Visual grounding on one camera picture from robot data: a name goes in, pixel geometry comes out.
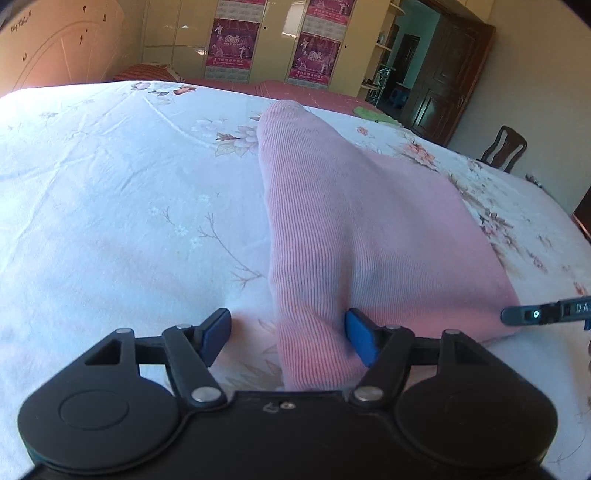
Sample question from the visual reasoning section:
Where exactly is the pink checked bed sheet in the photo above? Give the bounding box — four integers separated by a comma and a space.
113, 63, 378, 115

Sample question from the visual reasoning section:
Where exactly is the dark wooden door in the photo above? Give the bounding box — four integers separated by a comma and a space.
401, 16, 496, 146

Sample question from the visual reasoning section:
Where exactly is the purple poster upper right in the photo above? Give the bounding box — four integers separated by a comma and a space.
301, 0, 356, 42

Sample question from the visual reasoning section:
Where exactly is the cream wardrobe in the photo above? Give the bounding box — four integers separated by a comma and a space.
138, 0, 495, 98

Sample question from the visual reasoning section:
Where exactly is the cream wooden headboard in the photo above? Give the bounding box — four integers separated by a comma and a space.
1, 1, 124, 95

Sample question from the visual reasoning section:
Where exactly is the wooden table edge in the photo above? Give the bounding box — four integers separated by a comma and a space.
571, 188, 591, 242

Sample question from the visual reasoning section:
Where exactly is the purple poster lower left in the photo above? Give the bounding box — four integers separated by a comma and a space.
204, 18, 259, 83

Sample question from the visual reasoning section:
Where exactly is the green folded cloth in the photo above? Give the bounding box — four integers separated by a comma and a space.
353, 106, 401, 127

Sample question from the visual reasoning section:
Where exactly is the purple poster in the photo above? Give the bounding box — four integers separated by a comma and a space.
287, 33, 342, 89
301, 0, 356, 42
204, 18, 259, 83

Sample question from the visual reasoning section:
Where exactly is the purple poster lower right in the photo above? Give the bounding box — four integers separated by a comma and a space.
287, 33, 342, 89

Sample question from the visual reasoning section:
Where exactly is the pink knit sweater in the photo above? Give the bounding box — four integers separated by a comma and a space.
257, 101, 518, 390

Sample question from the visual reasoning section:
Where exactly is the dark wooden chair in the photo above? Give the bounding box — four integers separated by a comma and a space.
480, 125, 528, 173

